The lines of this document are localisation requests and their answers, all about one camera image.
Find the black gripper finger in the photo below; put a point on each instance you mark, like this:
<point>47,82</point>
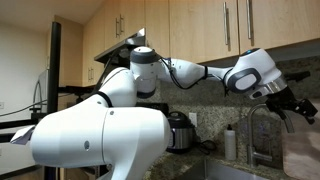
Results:
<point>308,106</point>
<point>310,120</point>

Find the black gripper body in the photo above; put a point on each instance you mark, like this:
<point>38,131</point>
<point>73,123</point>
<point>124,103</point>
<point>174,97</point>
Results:
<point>283,99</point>

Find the stainless steel gooseneck tap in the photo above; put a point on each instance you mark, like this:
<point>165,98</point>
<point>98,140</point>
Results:
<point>250,140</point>

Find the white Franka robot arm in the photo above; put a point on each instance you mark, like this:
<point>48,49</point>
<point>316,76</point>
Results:
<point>100,140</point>

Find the wooden cutting board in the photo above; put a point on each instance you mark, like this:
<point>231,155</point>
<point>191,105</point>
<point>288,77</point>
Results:
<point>301,150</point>

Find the white soap bottle black cap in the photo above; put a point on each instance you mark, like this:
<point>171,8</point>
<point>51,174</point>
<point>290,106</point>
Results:
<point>230,143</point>

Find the light wood cabinet door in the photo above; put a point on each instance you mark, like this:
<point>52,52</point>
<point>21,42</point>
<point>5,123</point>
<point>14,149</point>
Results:
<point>156,23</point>
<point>200,33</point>
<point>286,23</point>

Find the stainless steel sink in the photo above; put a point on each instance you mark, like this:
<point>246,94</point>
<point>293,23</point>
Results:
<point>216,171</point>

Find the steel range hood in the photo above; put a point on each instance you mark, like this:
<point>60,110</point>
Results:
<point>133,41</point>

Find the black stand pole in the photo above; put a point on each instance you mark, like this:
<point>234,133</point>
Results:
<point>53,66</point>

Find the steel refrigerator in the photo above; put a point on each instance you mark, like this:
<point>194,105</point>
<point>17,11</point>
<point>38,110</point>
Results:
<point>42,86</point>

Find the folded white paper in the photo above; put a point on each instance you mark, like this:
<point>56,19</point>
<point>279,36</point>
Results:
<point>21,136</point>

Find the white wall outlet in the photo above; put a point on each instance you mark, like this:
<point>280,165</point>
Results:
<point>193,119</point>

